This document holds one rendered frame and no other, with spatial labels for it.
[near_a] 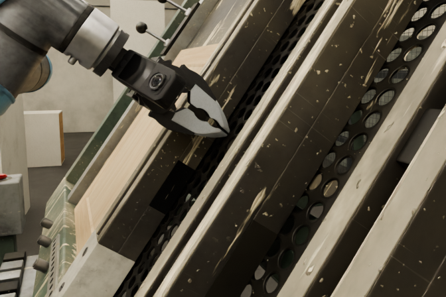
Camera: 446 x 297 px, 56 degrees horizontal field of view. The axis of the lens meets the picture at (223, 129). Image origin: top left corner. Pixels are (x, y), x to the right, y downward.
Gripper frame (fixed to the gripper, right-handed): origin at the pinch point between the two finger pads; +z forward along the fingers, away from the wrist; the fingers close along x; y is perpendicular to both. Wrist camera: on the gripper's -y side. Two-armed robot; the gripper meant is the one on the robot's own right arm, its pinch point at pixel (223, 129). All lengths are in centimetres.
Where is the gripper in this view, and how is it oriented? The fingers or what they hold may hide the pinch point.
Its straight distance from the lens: 62.5
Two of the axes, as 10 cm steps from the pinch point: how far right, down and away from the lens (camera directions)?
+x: -5.4, 8.3, -0.9
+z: 7.6, 5.3, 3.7
